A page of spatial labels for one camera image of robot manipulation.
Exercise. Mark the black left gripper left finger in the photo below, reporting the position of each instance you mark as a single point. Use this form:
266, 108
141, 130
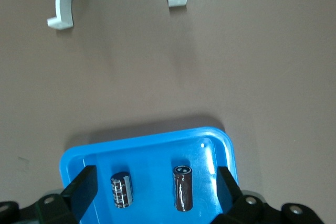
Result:
78, 195

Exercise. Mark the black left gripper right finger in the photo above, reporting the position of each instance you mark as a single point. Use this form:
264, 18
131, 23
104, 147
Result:
231, 203

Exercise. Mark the black terminal block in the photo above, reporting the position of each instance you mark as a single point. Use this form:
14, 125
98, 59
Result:
121, 191

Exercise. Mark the long dark brown capacitor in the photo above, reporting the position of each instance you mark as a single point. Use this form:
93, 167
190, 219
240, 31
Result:
183, 190

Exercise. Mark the blue plastic tray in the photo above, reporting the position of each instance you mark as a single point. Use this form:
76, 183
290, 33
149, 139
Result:
152, 171

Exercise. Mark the brown table cover mat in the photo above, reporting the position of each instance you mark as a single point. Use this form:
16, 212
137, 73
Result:
236, 64

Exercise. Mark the white curved plastic bracket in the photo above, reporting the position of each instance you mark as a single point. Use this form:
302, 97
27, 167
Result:
64, 1

